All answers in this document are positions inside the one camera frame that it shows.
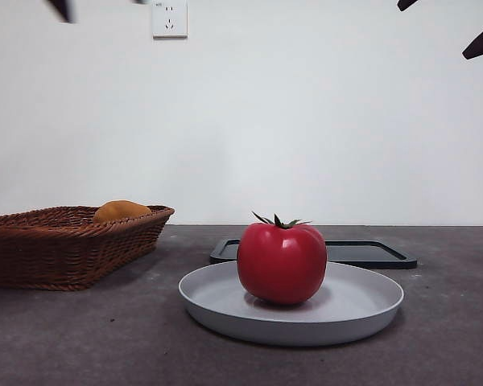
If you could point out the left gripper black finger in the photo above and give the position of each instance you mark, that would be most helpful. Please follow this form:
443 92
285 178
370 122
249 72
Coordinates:
141 1
62 9

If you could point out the red tomato with green stem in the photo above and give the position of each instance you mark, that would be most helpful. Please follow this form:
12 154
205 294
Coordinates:
281 261

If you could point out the orange round fruit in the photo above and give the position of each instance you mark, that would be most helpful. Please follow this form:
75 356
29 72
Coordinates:
122 211

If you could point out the black rectangular tray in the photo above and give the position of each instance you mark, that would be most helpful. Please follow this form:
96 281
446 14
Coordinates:
386 253

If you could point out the brown wicker basket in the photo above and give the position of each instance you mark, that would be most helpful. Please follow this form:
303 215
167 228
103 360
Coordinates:
64 257

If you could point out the grey round plate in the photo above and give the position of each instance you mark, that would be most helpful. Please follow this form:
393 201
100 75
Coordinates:
346 313

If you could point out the white wall power socket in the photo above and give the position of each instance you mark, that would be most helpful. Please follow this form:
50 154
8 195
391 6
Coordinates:
170 20

